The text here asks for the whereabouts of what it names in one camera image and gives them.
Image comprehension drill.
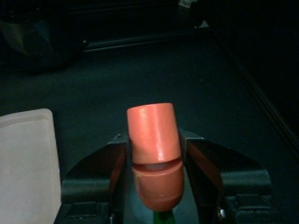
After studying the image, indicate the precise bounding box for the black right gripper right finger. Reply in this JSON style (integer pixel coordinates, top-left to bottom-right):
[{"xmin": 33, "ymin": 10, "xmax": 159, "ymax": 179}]
[{"xmin": 177, "ymin": 127, "xmax": 273, "ymax": 224}]

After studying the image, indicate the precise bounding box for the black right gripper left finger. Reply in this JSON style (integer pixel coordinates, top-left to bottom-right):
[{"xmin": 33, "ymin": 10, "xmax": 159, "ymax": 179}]
[{"xmin": 53, "ymin": 132, "xmax": 132, "ymax": 224}]

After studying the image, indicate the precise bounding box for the orange toy carrot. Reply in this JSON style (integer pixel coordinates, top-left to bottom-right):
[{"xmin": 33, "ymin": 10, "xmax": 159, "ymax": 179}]
[{"xmin": 125, "ymin": 102, "xmax": 185, "ymax": 224}]

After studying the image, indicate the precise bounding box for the grey bowl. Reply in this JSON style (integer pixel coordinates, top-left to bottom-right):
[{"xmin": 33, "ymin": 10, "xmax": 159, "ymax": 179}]
[{"xmin": 0, "ymin": 18, "xmax": 85, "ymax": 71}]

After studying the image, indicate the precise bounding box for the black aluminium frame rail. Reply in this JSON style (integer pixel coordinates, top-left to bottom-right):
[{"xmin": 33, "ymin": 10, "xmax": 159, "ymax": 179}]
[{"xmin": 82, "ymin": 26, "xmax": 211, "ymax": 53}]

